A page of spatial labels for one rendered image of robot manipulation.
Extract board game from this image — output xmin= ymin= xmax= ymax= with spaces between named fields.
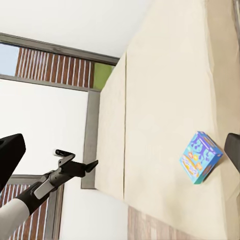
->
xmin=179 ymin=131 xmax=224 ymax=185

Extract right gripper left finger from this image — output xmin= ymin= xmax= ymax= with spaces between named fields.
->
xmin=0 ymin=133 xmax=26 ymax=193

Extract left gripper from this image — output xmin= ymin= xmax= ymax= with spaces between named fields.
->
xmin=55 ymin=154 xmax=99 ymax=183

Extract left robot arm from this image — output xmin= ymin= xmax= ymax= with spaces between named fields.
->
xmin=0 ymin=149 xmax=99 ymax=240

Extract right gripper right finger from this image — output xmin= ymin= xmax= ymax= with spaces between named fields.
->
xmin=224 ymin=133 xmax=240 ymax=173

